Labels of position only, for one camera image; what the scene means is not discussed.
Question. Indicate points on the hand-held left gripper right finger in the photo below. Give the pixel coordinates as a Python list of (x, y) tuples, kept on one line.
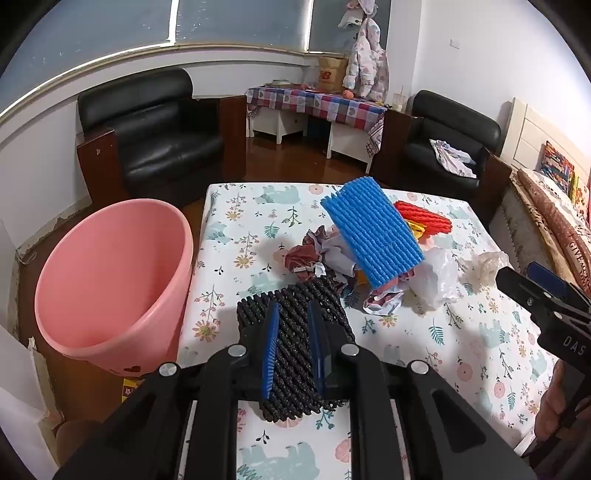
[(316, 346)]

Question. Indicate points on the large black leather armchair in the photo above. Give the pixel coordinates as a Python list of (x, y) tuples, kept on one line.
[(157, 138)]

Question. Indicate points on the window with grey blind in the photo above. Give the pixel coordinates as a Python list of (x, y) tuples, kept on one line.
[(115, 23)]

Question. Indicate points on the yellow cardboard box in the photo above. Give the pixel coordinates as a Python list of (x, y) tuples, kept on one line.
[(129, 390)]

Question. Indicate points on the clear plastic wrap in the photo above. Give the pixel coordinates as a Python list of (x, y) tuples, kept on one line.
[(487, 265)]

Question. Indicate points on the small black leather armchair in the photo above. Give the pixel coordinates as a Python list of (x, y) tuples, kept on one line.
[(443, 120)]

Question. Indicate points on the pink plastic bucket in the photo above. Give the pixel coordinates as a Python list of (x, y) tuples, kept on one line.
[(92, 277)]

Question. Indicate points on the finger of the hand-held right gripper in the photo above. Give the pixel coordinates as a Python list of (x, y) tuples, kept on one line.
[(547, 279), (521, 290)]

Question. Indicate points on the hanging pink hat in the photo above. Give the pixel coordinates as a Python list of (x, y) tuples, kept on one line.
[(351, 18)]

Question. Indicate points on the printed paper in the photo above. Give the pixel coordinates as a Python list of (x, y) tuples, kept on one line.
[(385, 297)]

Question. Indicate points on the beige round seat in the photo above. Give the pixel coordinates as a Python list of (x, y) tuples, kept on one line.
[(76, 438)]

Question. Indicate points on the checkered tablecloth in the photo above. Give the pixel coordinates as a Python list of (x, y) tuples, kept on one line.
[(323, 104)]

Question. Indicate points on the brown paper bag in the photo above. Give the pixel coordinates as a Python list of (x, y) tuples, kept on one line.
[(330, 74)]

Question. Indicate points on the brown printed blanket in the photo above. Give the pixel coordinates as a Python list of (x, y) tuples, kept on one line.
[(554, 217)]

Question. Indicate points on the yellow pillow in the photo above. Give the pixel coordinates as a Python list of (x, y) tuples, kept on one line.
[(581, 196)]

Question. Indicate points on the printed cloth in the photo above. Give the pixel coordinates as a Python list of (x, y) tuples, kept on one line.
[(450, 157)]

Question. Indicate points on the white plastic bag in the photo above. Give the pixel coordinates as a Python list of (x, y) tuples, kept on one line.
[(436, 277)]

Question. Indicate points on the white paper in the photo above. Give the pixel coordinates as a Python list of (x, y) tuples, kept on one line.
[(337, 254)]

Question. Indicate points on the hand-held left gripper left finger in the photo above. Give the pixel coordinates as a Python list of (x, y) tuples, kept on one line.
[(271, 350)]

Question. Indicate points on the blue foam net sleeve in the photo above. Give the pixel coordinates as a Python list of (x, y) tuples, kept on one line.
[(374, 226)]

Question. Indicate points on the red foam net sleeve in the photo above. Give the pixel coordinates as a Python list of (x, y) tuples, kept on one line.
[(425, 214)]

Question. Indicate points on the black foam net sleeve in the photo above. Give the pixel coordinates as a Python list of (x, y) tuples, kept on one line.
[(293, 323)]

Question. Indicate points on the white headboard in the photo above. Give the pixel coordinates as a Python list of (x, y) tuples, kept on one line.
[(521, 134)]

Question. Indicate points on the white desk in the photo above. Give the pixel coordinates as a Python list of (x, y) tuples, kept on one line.
[(286, 124)]

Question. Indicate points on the maroon paper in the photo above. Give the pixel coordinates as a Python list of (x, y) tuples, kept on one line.
[(300, 261)]

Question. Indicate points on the pink child's jacket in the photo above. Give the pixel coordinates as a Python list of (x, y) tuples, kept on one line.
[(367, 64)]

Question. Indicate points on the yellow foam net sleeve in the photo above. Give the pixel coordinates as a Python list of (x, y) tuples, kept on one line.
[(415, 227)]

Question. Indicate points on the plastic cup with straw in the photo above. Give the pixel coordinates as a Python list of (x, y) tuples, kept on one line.
[(399, 101)]

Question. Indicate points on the person's right hand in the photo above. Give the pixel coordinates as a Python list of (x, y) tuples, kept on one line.
[(554, 406)]

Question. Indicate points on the colourful striped pillow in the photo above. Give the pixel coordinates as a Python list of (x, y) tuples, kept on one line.
[(556, 166)]

